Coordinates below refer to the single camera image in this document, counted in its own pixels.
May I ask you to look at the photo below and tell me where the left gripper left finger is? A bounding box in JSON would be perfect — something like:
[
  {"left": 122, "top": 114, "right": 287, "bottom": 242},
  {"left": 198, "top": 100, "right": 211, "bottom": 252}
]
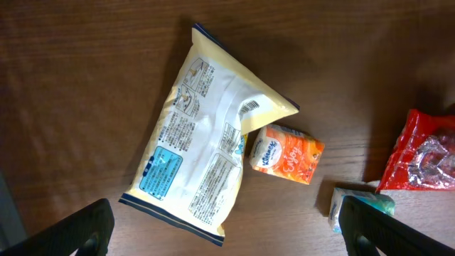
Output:
[{"left": 1, "top": 198, "right": 114, "bottom": 256}]

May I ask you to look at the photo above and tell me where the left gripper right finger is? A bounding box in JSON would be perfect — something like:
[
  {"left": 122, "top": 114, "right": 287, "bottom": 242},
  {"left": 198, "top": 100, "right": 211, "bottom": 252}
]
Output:
[{"left": 338, "top": 196, "right": 454, "bottom": 256}]

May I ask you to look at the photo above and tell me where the teal tissue pack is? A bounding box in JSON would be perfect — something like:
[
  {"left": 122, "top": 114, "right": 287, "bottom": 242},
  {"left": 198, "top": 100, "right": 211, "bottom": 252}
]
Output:
[{"left": 328, "top": 188, "right": 395, "bottom": 233}]

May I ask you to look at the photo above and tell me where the red snack bag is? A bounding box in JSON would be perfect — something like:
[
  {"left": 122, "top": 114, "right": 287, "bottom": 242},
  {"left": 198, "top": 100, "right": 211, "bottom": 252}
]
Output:
[{"left": 376, "top": 110, "right": 454, "bottom": 192}]

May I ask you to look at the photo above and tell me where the cream noodle packet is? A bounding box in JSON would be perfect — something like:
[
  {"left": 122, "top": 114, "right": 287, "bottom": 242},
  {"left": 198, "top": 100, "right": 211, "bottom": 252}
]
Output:
[{"left": 119, "top": 24, "right": 299, "bottom": 245}]

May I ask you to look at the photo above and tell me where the orange tissue pack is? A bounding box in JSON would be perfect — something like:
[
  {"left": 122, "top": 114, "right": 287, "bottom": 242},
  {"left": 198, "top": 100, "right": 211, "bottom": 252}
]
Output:
[{"left": 250, "top": 124, "right": 325, "bottom": 184}]

